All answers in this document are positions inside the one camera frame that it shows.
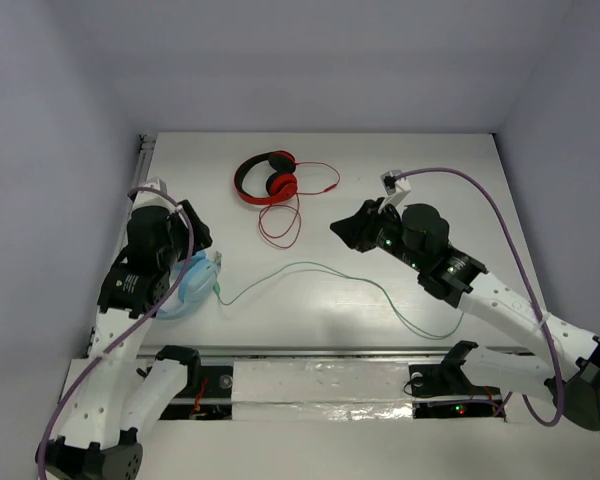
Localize aluminium rail left side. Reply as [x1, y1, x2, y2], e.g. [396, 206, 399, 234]
[82, 134, 157, 358]

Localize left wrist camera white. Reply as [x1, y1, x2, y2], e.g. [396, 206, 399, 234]
[128, 177, 177, 213]

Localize aluminium rail front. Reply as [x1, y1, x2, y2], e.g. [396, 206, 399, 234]
[134, 344, 536, 362]

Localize green headphone cable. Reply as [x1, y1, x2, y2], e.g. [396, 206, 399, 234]
[210, 253, 465, 340]

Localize light blue headphones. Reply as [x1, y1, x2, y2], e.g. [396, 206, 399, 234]
[156, 250, 222, 321]

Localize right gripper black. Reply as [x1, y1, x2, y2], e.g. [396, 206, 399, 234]
[331, 197, 426, 272]

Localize aluminium rail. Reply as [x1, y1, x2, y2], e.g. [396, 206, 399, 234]
[134, 344, 536, 362]
[82, 134, 157, 358]

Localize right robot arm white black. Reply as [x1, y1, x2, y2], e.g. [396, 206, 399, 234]
[330, 199, 600, 431]

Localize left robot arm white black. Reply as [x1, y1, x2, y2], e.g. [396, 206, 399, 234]
[36, 189, 212, 479]

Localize red black headphones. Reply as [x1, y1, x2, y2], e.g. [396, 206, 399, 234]
[233, 150, 298, 206]

